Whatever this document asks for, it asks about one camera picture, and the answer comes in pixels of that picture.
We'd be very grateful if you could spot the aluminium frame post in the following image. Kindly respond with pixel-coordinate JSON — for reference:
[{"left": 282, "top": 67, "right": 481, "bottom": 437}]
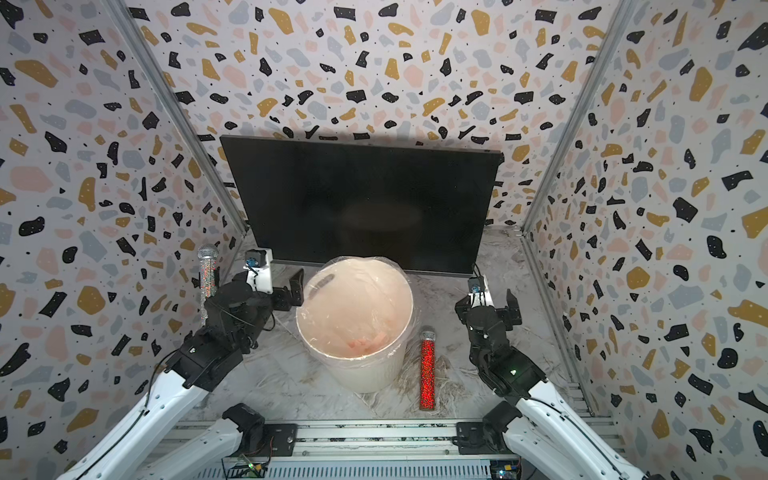
[
  {"left": 101, "top": 1, "right": 248, "bottom": 234},
  {"left": 521, "top": 0, "right": 638, "bottom": 237}
]

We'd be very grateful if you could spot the pink sticky note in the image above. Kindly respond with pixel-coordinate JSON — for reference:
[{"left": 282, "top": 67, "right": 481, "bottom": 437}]
[{"left": 346, "top": 333, "right": 391, "bottom": 358}]

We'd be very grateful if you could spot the red glitter tube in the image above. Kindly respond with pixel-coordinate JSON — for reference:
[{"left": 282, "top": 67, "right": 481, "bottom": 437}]
[{"left": 420, "top": 327, "right": 436, "bottom": 411}]

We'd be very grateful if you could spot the aluminium frame post left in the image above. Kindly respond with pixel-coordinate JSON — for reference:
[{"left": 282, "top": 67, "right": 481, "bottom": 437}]
[{"left": 101, "top": 1, "right": 248, "bottom": 234}]

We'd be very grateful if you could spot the cream bin with plastic liner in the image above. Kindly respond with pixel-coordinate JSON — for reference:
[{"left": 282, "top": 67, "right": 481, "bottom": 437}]
[{"left": 296, "top": 257, "right": 416, "bottom": 394}]

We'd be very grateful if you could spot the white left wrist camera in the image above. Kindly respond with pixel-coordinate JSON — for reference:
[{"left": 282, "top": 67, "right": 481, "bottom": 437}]
[{"left": 243, "top": 248, "right": 274, "bottom": 294}]

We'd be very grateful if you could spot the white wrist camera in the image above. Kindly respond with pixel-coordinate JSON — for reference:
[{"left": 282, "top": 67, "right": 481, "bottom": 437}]
[
  {"left": 468, "top": 275, "right": 494, "bottom": 308},
  {"left": 243, "top": 248, "right": 274, "bottom": 294}
]

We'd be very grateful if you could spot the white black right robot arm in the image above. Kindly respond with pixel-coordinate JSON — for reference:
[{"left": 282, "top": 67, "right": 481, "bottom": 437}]
[{"left": 455, "top": 277, "right": 661, "bottom": 479}]

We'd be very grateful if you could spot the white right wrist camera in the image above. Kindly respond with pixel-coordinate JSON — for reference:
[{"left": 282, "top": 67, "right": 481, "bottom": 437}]
[{"left": 468, "top": 275, "right": 494, "bottom": 308}]

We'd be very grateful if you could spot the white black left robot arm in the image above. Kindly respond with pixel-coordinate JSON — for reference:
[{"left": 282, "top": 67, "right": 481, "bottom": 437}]
[{"left": 63, "top": 269, "right": 304, "bottom": 479}]

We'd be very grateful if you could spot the black computer monitor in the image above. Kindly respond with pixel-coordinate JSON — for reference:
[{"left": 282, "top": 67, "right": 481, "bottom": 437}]
[{"left": 221, "top": 135, "right": 504, "bottom": 276}]

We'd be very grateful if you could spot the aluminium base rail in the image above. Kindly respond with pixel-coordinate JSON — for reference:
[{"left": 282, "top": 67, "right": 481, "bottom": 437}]
[{"left": 143, "top": 416, "right": 631, "bottom": 480}]

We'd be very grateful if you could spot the aluminium frame post right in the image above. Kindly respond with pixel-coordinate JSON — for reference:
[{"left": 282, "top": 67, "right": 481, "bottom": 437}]
[{"left": 521, "top": 0, "right": 638, "bottom": 237}]

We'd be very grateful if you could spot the colourful sprinkles tube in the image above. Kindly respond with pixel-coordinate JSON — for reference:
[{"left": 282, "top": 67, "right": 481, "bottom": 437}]
[{"left": 197, "top": 244, "right": 219, "bottom": 304}]

